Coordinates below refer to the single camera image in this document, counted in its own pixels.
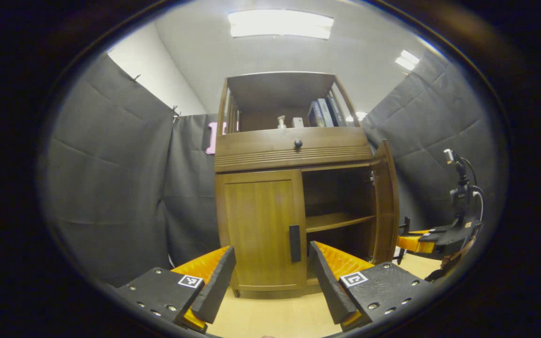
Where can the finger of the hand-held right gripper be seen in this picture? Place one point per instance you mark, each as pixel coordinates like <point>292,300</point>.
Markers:
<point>423,232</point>
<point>413,244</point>

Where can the black backdrop cloth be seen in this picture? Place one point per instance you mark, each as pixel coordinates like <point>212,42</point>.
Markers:
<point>111,188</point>

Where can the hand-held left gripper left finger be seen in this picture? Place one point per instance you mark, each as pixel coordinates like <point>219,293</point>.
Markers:
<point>216,286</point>

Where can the wooden shoe cabinet door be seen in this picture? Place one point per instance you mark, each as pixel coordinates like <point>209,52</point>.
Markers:
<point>256,225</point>
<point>385,206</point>

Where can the wooden cabinet shelf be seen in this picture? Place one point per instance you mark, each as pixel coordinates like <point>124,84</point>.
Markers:
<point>331,220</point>

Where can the wooden drawer with black knob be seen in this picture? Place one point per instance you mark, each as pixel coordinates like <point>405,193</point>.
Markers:
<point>261,148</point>

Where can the clear pump bottle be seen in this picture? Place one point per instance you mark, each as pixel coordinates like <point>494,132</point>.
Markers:
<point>281,123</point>

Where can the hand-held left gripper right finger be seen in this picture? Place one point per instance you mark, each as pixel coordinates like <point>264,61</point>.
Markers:
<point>329,286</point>

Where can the wooden double-door shoe cabinet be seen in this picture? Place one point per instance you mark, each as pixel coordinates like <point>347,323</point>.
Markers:
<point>336,188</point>

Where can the small white box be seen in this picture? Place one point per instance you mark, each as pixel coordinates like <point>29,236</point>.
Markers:
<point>297,122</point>

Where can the large ceiling light panel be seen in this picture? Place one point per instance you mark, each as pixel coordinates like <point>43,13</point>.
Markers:
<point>280,23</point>

